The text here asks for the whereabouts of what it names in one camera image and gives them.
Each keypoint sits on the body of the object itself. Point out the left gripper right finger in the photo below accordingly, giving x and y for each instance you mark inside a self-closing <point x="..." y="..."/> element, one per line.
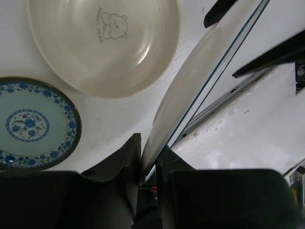
<point x="167" y="163"/>

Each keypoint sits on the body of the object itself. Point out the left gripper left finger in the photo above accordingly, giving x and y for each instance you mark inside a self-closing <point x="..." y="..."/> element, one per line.
<point x="110" y="197"/>

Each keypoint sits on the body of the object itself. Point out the blue floral plate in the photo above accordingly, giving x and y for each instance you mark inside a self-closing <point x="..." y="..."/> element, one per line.
<point x="39" y="125"/>

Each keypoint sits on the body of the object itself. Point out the white plate green rim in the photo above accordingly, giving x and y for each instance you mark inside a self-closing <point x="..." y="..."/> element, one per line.
<point x="196" y="78"/>

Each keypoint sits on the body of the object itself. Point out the cream white bear plate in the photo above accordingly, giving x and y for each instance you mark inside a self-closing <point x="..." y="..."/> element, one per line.
<point x="106" y="48"/>

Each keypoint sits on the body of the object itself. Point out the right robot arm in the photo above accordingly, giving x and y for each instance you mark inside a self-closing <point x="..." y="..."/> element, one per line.
<point x="218" y="10"/>

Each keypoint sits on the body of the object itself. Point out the aluminium front rail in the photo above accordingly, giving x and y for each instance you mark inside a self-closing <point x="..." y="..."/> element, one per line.
<point x="217" y="105"/>

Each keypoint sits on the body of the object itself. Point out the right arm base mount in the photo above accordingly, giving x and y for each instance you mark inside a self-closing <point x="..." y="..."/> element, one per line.
<point x="289" y="51"/>

